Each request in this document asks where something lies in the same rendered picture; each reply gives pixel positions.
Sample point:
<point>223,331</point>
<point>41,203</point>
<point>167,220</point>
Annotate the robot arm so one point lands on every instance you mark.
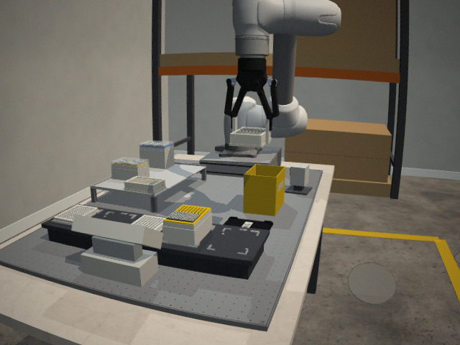
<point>254,21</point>

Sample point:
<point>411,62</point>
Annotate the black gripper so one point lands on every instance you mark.
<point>252,77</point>

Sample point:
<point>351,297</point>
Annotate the grey flat table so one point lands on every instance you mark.
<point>172,175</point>

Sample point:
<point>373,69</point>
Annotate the yellow tip rack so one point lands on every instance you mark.
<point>186,229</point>

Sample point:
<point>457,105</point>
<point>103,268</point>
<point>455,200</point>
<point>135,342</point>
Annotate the yellow open-top box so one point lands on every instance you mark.
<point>264,187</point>

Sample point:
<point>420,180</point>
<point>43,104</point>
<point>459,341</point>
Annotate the white trough reservoir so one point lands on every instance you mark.
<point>144,184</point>

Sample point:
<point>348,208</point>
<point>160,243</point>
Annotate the black flat rectangular pad with rg label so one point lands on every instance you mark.
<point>235,221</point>

